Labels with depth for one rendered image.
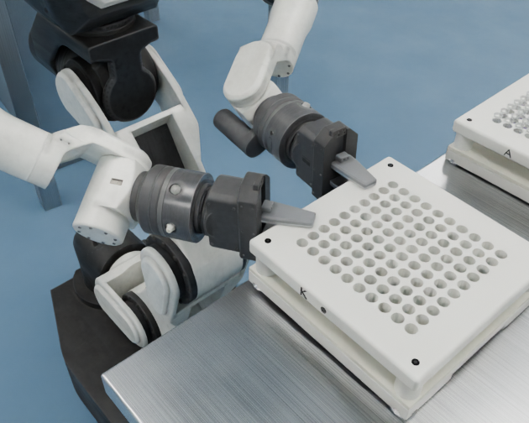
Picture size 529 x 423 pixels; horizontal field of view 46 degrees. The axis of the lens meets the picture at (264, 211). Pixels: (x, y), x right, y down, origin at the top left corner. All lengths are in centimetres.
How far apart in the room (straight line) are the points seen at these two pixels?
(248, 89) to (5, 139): 34
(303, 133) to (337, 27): 253
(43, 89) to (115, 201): 152
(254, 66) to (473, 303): 47
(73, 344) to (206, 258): 61
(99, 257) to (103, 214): 79
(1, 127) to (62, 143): 7
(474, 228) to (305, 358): 25
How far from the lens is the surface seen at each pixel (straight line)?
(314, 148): 82
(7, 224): 226
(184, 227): 75
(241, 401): 68
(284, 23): 102
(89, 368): 158
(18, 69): 199
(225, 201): 73
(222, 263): 113
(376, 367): 68
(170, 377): 70
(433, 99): 282
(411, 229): 75
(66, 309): 171
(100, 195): 79
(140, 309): 143
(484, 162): 97
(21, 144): 78
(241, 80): 94
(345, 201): 78
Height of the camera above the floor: 143
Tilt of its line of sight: 42 degrees down
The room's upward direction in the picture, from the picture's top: straight up
